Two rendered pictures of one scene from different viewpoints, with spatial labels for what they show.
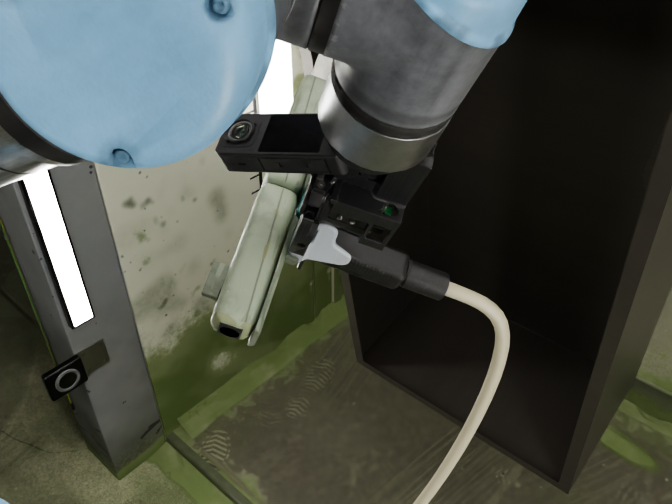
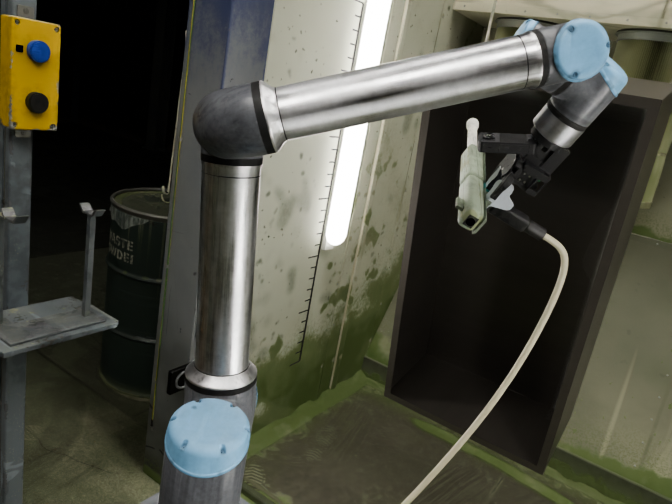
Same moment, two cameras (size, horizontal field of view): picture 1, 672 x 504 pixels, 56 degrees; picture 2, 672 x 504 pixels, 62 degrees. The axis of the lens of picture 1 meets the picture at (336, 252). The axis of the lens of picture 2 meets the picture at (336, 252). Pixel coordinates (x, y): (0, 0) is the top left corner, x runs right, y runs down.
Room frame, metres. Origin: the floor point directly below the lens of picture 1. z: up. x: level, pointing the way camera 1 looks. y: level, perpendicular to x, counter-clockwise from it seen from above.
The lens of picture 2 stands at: (-0.65, 0.54, 1.53)
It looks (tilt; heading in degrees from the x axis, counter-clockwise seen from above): 16 degrees down; 350
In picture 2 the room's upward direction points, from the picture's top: 11 degrees clockwise
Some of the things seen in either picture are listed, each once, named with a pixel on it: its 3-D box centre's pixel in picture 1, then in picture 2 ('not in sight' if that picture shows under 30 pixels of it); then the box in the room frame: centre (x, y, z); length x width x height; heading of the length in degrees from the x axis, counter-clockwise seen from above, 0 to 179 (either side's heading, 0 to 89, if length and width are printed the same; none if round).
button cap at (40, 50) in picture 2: not in sight; (38, 51); (0.85, 1.08, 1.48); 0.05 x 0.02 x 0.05; 139
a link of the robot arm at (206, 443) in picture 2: not in sight; (205, 457); (0.26, 0.55, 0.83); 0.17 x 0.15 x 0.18; 176
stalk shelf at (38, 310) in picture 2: not in sight; (42, 323); (0.82, 1.04, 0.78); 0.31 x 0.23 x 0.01; 139
